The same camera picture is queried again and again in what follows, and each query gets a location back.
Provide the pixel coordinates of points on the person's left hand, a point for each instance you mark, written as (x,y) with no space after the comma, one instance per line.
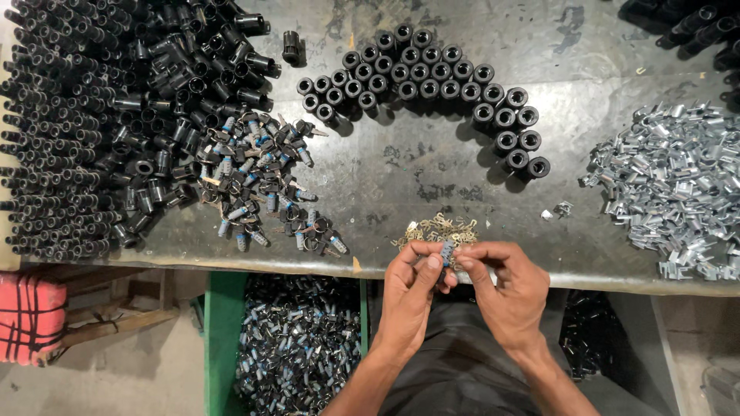
(404,300)

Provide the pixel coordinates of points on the person's right hand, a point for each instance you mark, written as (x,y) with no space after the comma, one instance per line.
(511,300)

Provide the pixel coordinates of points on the grey lock cylinder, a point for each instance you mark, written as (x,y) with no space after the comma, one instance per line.
(447,253)

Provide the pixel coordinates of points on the pile of small brass plates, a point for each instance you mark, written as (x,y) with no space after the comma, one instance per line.
(439,230)

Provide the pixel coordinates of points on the black bag of parts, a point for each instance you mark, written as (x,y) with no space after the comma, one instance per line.
(584,335)

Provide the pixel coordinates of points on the person's dark trousers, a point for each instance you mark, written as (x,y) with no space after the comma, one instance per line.
(462,370)

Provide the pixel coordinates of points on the small white scrap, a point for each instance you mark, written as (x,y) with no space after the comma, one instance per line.
(546,215)

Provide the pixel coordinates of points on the loose silver metal clip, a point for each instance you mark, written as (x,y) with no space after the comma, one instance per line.
(563,208)

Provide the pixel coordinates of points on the green crate of lock cylinders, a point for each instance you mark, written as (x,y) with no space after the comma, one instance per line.
(289,346)

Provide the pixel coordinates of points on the pile of keyed lock cylinders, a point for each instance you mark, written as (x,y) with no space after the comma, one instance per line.
(260,173)

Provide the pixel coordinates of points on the pile of silver metal clips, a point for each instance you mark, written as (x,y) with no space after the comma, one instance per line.
(673,185)

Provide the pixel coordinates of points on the clear plastic container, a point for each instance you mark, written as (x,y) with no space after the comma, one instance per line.
(721,388)

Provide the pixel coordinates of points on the group of upright black housings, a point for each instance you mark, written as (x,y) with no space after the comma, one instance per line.
(428,72)

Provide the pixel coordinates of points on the single black lock housing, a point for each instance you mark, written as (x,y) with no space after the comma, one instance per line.
(291,46)

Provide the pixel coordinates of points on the wooden bench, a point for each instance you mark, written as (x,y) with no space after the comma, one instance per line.
(121,306)

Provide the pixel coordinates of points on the small heap of black housings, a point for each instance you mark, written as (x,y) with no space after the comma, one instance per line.
(702,34)

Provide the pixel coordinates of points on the large heap of black housings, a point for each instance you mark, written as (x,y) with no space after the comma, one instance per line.
(81,115)

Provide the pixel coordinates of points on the red tied sack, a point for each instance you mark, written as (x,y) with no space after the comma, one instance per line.
(30,318)

